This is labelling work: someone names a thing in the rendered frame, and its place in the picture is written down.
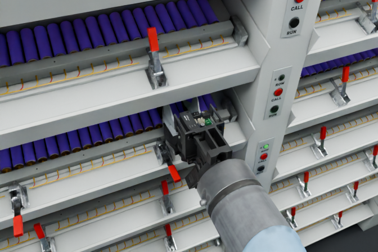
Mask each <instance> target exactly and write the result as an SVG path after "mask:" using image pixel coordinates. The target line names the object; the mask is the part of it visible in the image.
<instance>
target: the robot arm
mask: <svg viewBox="0 0 378 252"><path fill-rule="evenodd" d="M181 103H182V107H183V111H184V112H180V113H179V119H178V118H177V116H176V114H174V116H173V113H172V110H171V107H170V105H169V104H168V105H165V106H163V108H162V117H163V127H164V137H165V142H166V144H167V146H168V147H169V148H170V149H171V150H172V151H173V152H174V155H178V154H179V156H180V157H181V161H185V162H187V163H188V165H189V164H192V163H194V164H195V167H194V168H193V169H192V170H191V171H190V172H189V173H188V175H187V176H186V177H185V180H186V183H187V185H188V188H189V189H192V188H195V189H197V192H198V194H199V196H200V198H201V200H200V202H199V203H200V206H205V207H206V209H207V212H208V214H209V216H210V218H211V220H212V222H213V224H214V226H215V228H216V230H217V232H218V234H219V236H220V238H221V239H222V241H223V243H224V247H225V248H224V252H307V251H306V249H305V248H304V246H303V244H302V242H301V240H300V237H299V236H298V234H297V233H296V232H295V231H294V230H293V229H292V228H291V227H290V225H289V224H288V223H287V221H286V219H285V218H284V217H283V215H282V214H281V213H280V211H279V210H278V208H277V206H275V204H274V202H273V201H272V200H271V198H270V197H269V195H268V194H267V193H266V191H265V189H264V188H263V187H262V185H261V183H260V182H259V180H258V179H257V177H256V176H255V174H254V173H253V171H252V170H251V169H250V167H249V166H248V164H247V163H246V162H245V161H244V160H241V159H236V158H235V157H234V156H232V149H231V147H230V146H229V144H228V143H227V141H226V140H225V139H224V137H223V135H224V121H223V119H222V118H221V116H220V115H219V114H218V112H217V111H216V109H215V108H214V107H213V105H212V104H210V106H209V111H207V112H204V111H203V112H201V111H200V108H199V100H198V97H194V98H192V102H191V103H190V102H188V101H186V100H183V101H181ZM214 112H215V114H216V115H217V117H218V118H219V122H217V120H216V118H215V117H214V116H213V115H214ZM210 116H211V117H212V118H213V120H214V121H215V124H214V123H213V122H212V120H211V118H210Z"/></svg>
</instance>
